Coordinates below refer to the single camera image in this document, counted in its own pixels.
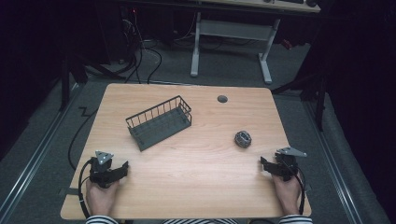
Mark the black wire basket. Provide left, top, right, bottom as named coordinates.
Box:
left=125, top=94, right=193, bottom=152

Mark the black floor cable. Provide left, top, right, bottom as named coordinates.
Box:
left=67, top=106, right=99, bottom=171

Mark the metal floor rail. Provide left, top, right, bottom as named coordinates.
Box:
left=0, top=83, right=82, bottom=220
left=303, top=101, right=364, bottom=224

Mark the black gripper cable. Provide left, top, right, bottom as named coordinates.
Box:
left=290, top=166, right=306, bottom=217
left=77, top=157, right=95, bottom=219

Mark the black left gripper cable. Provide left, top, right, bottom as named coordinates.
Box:
left=77, top=157, right=95, bottom=219

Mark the striped sleeve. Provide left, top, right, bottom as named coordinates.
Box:
left=277, top=214, right=314, bottom=224
left=85, top=215, right=120, bottom=224

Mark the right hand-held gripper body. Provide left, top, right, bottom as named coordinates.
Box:
left=274, top=147, right=308, bottom=182

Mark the grey patterned round ball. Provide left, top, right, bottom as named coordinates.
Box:
left=233, top=130, right=253, bottom=149

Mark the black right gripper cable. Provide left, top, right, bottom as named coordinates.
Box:
left=290, top=166, right=306, bottom=217

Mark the white-legged wooden desk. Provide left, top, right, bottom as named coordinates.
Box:
left=190, top=0, right=322, bottom=85

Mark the striped left sleeve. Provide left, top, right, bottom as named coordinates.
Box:
left=85, top=215, right=120, bottom=224

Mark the person's right hand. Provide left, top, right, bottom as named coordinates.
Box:
left=270, top=173, right=303, bottom=217

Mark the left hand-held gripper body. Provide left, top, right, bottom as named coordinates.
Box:
left=89, top=150, right=121, bottom=189

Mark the striped shirt torso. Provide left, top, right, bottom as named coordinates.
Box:
left=161, top=217, right=240, bottom=224

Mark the person's left hand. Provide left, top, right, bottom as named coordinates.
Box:
left=85, top=178, right=121, bottom=217

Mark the bundle of black cables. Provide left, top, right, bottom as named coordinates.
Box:
left=120, top=7, right=163, bottom=85

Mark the striped right sleeve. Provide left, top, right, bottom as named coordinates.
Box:
left=277, top=214, right=314, bottom=224

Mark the black metal stand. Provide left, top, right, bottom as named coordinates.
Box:
left=270, top=73, right=329, bottom=133
left=58, top=54, right=125, bottom=112

